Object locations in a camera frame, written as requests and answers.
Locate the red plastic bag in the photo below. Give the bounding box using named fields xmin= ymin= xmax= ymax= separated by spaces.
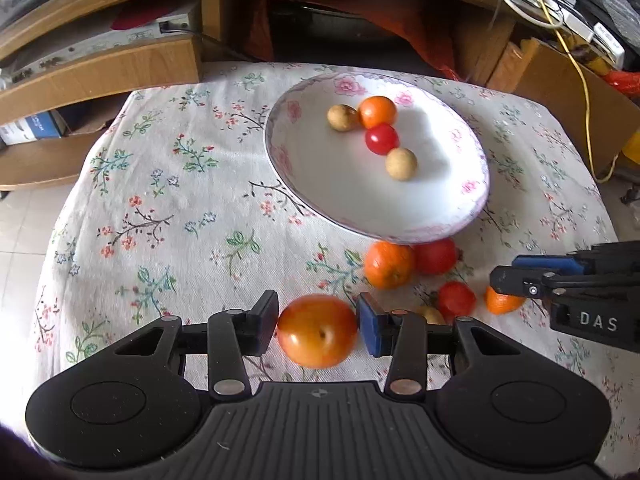
xmin=602 ymin=70 xmax=640 ymax=96

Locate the red tomato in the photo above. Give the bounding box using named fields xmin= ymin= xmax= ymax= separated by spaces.
xmin=437 ymin=281 xmax=477 ymax=325
xmin=412 ymin=237 xmax=458 ymax=276
xmin=365 ymin=123 xmax=400 ymax=156

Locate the small mandarin orange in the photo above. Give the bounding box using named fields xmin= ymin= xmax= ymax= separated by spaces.
xmin=486 ymin=286 xmax=526 ymax=316
xmin=363 ymin=241 xmax=417 ymax=290

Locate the silver media player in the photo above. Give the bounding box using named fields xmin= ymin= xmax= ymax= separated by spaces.
xmin=0 ymin=0 xmax=202 ymax=86

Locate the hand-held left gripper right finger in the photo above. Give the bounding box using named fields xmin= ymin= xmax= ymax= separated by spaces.
xmin=357 ymin=294 xmax=502 ymax=396

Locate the white router box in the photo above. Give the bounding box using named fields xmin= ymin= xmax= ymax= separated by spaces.
xmin=592 ymin=22 xmax=627 ymax=59

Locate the small brown kiwi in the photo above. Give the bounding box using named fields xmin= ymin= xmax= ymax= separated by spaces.
xmin=385 ymin=147 xmax=418 ymax=181
xmin=414 ymin=306 xmax=447 ymax=326
xmin=327 ymin=104 xmax=361 ymax=132

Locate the white floral porcelain bowl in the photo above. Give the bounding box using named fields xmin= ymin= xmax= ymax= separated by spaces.
xmin=263 ymin=72 xmax=491 ymax=245

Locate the floral tablecloth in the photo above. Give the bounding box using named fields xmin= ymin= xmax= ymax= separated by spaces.
xmin=32 ymin=62 xmax=627 ymax=476

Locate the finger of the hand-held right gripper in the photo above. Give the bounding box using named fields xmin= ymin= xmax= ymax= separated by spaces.
xmin=489 ymin=266 xmax=558 ymax=307
xmin=511 ymin=254 xmax=596 ymax=277

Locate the yellow cable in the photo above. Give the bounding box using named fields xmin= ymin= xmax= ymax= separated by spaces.
xmin=480 ymin=0 xmax=621 ymax=183

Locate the blue and white box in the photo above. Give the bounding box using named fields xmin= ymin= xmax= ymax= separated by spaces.
xmin=0 ymin=110 xmax=67 ymax=144

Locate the yellow container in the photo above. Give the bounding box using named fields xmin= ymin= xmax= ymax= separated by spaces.
xmin=620 ymin=130 xmax=640 ymax=171

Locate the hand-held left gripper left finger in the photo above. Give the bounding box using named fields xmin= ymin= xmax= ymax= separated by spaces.
xmin=112 ymin=290 xmax=280 ymax=396

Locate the large orange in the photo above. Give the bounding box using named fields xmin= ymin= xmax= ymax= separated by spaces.
xmin=358 ymin=95 xmax=398 ymax=129

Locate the large red yellow apple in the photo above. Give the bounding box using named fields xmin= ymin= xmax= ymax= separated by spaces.
xmin=276 ymin=294 xmax=360 ymax=370

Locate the wooden TV stand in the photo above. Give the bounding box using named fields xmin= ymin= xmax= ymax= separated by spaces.
xmin=0 ymin=0 xmax=640 ymax=192

